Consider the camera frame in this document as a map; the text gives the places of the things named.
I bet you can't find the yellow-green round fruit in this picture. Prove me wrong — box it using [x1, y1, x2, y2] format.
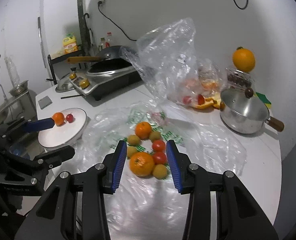
[152, 164, 168, 179]

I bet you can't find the red tomato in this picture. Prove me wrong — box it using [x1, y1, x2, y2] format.
[152, 140, 166, 152]
[152, 152, 167, 165]
[182, 96, 192, 105]

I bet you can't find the large orange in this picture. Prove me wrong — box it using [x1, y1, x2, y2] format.
[129, 152, 155, 177]

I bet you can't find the box of dark fruits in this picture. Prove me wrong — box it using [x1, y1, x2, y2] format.
[226, 66, 255, 90]

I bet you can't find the small orange on plate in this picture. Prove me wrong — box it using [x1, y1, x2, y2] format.
[51, 112, 65, 126]

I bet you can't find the grey small card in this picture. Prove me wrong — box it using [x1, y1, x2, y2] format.
[38, 96, 53, 109]

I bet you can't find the steel sink stand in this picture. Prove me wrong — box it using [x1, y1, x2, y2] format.
[0, 90, 37, 124]

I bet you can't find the white round plate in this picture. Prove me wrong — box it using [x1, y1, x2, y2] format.
[38, 108, 88, 148]

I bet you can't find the cherry tomato on plate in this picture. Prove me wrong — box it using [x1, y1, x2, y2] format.
[66, 113, 74, 124]

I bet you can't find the black chopstick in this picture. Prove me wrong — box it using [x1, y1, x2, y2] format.
[60, 94, 83, 99]

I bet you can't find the steel bowl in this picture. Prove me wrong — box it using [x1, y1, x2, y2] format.
[9, 80, 28, 96]

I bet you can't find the medium orange on bag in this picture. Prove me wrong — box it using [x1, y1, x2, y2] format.
[134, 121, 152, 140]

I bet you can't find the printed flat plastic bag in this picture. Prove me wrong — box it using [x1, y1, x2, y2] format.
[73, 102, 247, 239]

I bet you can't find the glass pot lid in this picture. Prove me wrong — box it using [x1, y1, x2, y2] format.
[55, 67, 77, 93]

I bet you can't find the red tomato in bag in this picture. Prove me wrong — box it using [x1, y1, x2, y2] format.
[182, 96, 192, 105]

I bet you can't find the orange peel pile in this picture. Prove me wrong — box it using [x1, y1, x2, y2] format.
[192, 93, 221, 109]

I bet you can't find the induction cooker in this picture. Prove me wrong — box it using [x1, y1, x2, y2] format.
[69, 58, 141, 101]

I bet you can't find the steel pot with lid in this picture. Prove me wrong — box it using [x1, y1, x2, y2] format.
[220, 88, 285, 134]

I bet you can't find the yellow oil bottle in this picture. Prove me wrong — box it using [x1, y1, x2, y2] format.
[62, 33, 78, 54]

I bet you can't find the clear condiment bottle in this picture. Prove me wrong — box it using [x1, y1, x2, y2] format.
[98, 37, 106, 51]

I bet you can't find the green yellow sponge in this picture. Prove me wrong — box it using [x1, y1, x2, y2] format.
[255, 92, 272, 109]

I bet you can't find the clear crumpled plastic bag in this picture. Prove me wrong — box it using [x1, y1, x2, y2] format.
[120, 17, 224, 108]

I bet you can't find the red cap sauce bottle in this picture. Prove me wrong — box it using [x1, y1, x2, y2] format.
[105, 32, 114, 48]

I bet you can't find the orange on rack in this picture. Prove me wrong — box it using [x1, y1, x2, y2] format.
[232, 47, 255, 73]

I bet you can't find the black wire shelf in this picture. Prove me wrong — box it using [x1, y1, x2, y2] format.
[46, 44, 89, 86]

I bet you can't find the black wok with handle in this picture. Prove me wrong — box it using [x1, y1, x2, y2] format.
[67, 46, 127, 64]

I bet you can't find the black power cable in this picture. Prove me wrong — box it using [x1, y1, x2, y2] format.
[97, 0, 138, 42]

